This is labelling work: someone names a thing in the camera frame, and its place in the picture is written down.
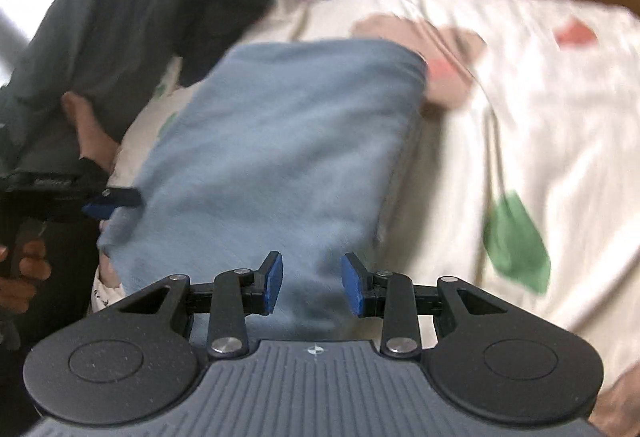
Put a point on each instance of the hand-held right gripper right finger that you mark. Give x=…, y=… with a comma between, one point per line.
x=354, y=284

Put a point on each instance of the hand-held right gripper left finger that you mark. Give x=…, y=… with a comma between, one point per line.
x=272, y=284

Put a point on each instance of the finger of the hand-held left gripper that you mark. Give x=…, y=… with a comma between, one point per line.
x=100, y=211

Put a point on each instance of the blue denim jeans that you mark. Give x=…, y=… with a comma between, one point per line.
x=275, y=142

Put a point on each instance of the person's left hand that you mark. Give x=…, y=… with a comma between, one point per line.
x=20, y=292

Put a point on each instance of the person's bare ankle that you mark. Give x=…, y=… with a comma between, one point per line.
x=90, y=127

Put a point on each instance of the person's dark grey trousers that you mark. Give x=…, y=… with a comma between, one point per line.
x=100, y=17

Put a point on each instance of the black jacket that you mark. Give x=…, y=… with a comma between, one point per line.
x=220, y=32

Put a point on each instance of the cream bear printed blanket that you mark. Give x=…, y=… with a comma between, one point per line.
x=525, y=117

